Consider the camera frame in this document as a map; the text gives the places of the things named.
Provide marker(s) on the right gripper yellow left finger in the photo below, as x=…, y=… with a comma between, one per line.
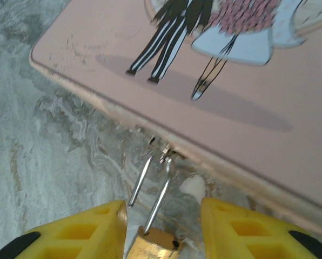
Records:
x=77, y=234

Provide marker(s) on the pink tin box with couple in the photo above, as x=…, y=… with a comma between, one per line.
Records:
x=231, y=89

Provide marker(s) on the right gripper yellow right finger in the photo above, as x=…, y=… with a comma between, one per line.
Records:
x=253, y=232

